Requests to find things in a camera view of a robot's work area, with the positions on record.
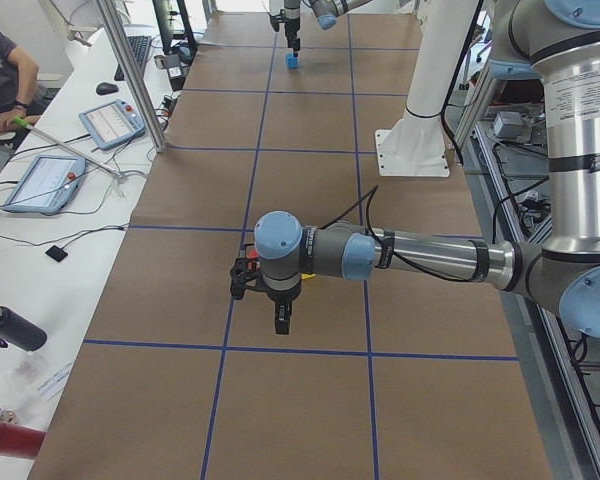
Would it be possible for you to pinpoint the blue foam block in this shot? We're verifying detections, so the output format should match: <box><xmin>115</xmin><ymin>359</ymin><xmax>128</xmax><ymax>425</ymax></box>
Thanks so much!
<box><xmin>285</xmin><ymin>52</ymin><xmax>299</xmax><ymax>69</ymax></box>

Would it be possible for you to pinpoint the green tipped metal rod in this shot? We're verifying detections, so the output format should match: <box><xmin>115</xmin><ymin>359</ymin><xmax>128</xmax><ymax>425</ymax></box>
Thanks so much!
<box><xmin>12</xmin><ymin>116</ymin><xmax>125</xmax><ymax>180</ymax></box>

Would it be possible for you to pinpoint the far teach pendant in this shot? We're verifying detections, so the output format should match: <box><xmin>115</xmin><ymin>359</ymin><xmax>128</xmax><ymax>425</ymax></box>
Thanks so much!
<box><xmin>78</xmin><ymin>99</ymin><xmax>146</xmax><ymax>151</ymax></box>

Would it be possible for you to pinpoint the black keyboard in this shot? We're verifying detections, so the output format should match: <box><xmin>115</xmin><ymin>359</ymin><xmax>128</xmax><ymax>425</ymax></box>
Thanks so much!
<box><xmin>127</xmin><ymin>35</ymin><xmax>152</xmax><ymax>79</ymax></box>

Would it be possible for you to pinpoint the grey power box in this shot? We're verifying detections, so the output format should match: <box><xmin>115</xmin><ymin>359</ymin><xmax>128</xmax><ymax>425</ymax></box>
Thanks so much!
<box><xmin>493</xmin><ymin>111</ymin><xmax>531</xmax><ymax>140</ymax></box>

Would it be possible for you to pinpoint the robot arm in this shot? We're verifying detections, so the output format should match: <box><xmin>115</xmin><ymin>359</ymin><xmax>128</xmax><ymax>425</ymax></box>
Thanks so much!
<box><xmin>231</xmin><ymin>1</ymin><xmax>600</xmax><ymax>338</ymax></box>
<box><xmin>269</xmin><ymin>0</ymin><xmax>370</xmax><ymax>57</ymax></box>

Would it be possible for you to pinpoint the white camera stand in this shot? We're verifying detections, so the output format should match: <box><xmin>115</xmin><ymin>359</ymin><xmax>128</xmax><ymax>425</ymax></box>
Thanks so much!
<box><xmin>375</xmin><ymin>0</ymin><xmax>481</xmax><ymax>178</ymax></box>

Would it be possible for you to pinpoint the teach pendant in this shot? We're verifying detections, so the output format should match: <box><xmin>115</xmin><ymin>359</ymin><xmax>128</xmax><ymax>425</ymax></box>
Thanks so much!
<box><xmin>78</xmin><ymin>99</ymin><xmax>146</xmax><ymax>151</ymax></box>
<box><xmin>2</xmin><ymin>154</ymin><xmax>86</xmax><ymax>214</ymax></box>

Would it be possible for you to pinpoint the seated person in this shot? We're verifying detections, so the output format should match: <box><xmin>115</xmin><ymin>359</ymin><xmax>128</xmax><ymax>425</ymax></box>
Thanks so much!
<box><xmin>0</xmin><ymin>31</ymin><xmax>45</xmax><ymax>138</ymax></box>

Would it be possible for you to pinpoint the black computer mouse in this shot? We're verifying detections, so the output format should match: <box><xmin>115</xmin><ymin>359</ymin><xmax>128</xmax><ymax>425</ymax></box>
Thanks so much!
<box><xmin>95</xmin><ymin>82</ymin><xmax>119</xmax><ymax>96</ymax></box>

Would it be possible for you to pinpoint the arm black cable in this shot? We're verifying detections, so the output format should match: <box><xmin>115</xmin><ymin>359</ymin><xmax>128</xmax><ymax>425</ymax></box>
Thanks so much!
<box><xmin>324</xmin><ymin>184</ymin><xmax>484</xmax><ymax>282</ymax></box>

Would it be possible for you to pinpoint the red cylinder bottle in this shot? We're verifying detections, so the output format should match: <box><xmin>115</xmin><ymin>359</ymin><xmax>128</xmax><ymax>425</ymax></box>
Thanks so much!
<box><xmin>0</xmin><ymin>421</ymin><xmax>46</xmax><ymax>460</ymax></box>

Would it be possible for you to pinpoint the black water bottle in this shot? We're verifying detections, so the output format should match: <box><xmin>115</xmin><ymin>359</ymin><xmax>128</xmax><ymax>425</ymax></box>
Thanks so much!
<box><xmin>0</xmin><ymin>306</ymin><xmax>47</xmax><ymax>352</ymax></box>

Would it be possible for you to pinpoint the small black square pad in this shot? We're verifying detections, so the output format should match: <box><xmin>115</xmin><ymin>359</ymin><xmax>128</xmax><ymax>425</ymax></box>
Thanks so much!
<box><xmin>45</xmin><ymin>245</ymin><xmax>68</xmax><ymax>263</ymax></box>

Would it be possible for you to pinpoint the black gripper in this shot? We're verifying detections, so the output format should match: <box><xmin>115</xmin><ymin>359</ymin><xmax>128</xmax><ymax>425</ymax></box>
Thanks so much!
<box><xmin>284</xmin><ymin>18</ymin><xmax>300</xmax><ymax>52</ymax></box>
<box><xmin>266</xmin><ymin>285</ymin><xmax>301</xmax><ymax>334</ymax></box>

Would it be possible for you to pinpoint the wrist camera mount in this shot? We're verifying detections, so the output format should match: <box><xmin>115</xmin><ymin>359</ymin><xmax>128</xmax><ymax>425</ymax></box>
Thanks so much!
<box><xmin>230</xmin><ymin>243</ymin><xmax>264</xmax><ymax>300</ymax></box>
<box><xmin>269</xmin><ymin>10</ymin><xmax>286</xmax><ymax>32</ymax></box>

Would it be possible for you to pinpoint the near teach pendant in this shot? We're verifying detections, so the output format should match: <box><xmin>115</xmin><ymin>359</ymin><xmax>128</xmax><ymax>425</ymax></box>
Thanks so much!
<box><xmin>2</xmin><ymin>154</ymin><xmax>86</xmax><ymax>214</ymax></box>

